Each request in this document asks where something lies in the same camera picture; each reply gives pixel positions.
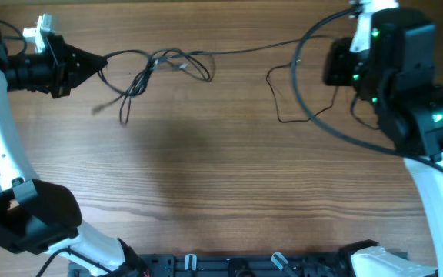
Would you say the black USB cable bundle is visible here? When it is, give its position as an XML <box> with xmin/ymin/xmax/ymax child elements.
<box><xmin>90</xmin><ymin>35</ymin><xmax>338</xmax><ymax>128</ymax></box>

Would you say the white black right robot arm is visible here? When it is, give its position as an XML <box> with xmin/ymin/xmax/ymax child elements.
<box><xmin>323</xmin><ymin>1</ymin><xmax>443</xmax><ymax>276</ymax></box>

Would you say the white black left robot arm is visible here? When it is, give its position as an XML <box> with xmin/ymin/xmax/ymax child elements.
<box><xmin>0</xmin><ymin>14</ymin><xmax>150</xmax><ymax>276</ymax></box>

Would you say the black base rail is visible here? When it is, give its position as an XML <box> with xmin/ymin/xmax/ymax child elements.
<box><xmin>140</xmin><ymin>252</ymin><xmax>355</xmax><ymax>277</ymax></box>

